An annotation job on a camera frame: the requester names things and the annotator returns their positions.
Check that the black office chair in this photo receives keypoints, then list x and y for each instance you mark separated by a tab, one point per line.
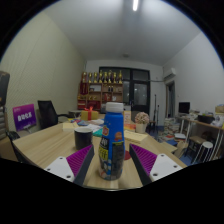
46	113

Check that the blue drink bottle white cap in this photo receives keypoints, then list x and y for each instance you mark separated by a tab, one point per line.
111	143

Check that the black computer monitor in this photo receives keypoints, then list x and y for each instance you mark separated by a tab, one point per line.
184	107

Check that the ceiling tube light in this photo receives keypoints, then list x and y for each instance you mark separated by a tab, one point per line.
135	5

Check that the white round stool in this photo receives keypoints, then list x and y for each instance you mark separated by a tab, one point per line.
206	145

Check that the black mug white inside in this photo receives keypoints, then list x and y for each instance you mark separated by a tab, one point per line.
83	138

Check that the pale yellow notebook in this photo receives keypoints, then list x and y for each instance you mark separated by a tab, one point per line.
135	136

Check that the teal book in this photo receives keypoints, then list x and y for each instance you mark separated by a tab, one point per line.
98	132

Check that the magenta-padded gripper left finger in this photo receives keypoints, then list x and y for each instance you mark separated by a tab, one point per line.
63	166

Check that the small standing card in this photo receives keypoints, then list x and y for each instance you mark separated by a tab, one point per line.
127	116

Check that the wooden shelf unit with trophies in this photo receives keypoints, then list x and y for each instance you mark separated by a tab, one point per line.
100	93

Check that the pink flowers in white pot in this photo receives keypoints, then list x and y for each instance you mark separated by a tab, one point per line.
141	121

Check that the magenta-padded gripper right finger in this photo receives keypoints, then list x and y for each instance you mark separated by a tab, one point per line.
160	166

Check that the cluttered wooden side desk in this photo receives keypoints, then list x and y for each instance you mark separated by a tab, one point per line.
203	122

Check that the black microphone stand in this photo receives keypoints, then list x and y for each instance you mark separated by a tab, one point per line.
155	110

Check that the black-framed glass door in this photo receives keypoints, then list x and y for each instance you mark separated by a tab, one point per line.
140	93

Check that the yellow gift box red ribbon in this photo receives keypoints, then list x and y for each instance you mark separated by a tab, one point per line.
89	115

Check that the white wall air conditioner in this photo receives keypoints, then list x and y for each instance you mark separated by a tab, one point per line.
169	74

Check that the flat round red coaster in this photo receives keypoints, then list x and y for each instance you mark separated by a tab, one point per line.
127	155

